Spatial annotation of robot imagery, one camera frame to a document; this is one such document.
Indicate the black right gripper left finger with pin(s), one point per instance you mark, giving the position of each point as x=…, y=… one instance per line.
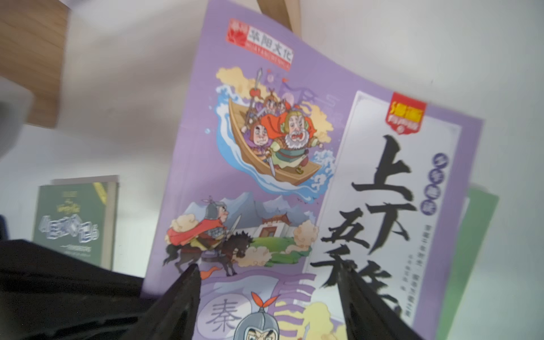
x=174, y=315

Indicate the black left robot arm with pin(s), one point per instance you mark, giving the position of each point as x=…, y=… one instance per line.
x=47, y=295

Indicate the green pink bottom comic book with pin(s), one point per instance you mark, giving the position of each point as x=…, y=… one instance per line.
x=478, y=213

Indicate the green wimpy kid book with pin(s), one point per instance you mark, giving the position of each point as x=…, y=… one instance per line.
x=77, y=217

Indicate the wooden two-tier bookshelf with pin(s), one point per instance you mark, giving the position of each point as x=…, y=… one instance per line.
x=119, y=47

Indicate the purple cartoon comic book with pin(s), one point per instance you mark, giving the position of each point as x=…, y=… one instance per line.
x=286, y=165

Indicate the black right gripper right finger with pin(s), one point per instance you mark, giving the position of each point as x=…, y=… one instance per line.
x=367, y=316

